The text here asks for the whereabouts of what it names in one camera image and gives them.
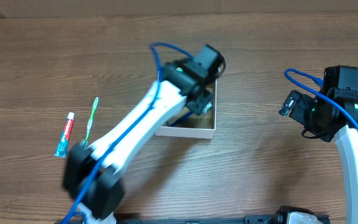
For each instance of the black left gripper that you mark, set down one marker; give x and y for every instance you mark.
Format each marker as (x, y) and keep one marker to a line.
(199, 102)

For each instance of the green toothbrush with cap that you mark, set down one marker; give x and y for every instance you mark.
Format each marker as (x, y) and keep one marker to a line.
(84, 142)

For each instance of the blue disposable razor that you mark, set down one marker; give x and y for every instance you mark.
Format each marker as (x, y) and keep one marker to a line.
(181, 119)

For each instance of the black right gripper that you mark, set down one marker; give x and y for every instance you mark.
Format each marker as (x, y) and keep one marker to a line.
(299, 109)

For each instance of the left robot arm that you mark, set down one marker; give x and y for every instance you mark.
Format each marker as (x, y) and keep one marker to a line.
(93, 173)

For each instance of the green soap packet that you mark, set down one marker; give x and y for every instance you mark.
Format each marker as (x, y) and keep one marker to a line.
(208, 106)

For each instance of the red Colgate toothpaste tube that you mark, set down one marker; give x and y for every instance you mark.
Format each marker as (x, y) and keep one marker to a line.
(61, 150)

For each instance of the white cardboard box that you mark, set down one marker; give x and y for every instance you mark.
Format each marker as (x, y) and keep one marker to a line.
(201, 127)

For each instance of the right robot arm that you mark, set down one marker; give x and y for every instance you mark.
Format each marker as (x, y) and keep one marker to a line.
(346, 141)

